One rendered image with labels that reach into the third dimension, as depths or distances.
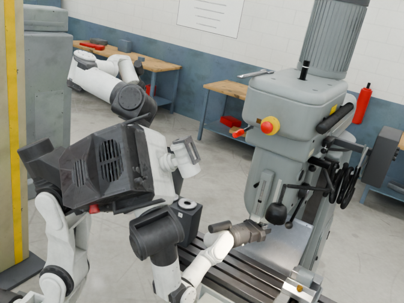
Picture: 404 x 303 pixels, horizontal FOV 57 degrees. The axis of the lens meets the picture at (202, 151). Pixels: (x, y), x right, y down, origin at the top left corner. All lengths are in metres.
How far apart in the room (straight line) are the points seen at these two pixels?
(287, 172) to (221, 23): 5.06
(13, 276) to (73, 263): 1.64
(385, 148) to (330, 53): 0.42
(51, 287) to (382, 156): 1.36
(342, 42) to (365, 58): 4.06
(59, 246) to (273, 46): 4.93
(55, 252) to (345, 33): 1.36
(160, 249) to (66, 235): 0.40
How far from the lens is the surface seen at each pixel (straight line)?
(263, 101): 1.22
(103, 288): 3.02
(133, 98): 1.20
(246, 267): 1.82
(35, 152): 1.37
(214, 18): 6.36
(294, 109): 1.19
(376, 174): 1.63
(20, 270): 3.16
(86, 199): 1.14
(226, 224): 1.49
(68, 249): 1.49
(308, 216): 1.96
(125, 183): 1.03
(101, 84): 1.31
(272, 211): 1.28
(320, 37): 1.54
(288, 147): 1.33
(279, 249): 1.99
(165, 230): 1.15
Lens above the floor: 2.12
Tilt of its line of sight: 23 degrees down
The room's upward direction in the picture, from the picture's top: 10 degrees clockwise
